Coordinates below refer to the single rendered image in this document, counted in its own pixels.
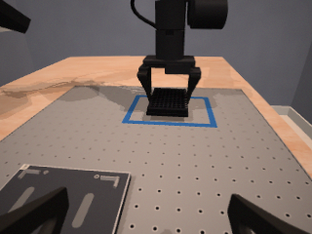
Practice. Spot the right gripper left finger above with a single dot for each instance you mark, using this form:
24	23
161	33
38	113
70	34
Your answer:
49	211

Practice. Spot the blue tape rectangle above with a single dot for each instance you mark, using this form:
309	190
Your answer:
207	103

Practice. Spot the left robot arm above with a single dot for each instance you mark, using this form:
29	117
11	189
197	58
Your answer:
201	14

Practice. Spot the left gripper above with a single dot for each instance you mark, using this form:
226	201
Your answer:
169	55

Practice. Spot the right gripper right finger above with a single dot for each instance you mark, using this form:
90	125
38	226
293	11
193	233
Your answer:
246	217

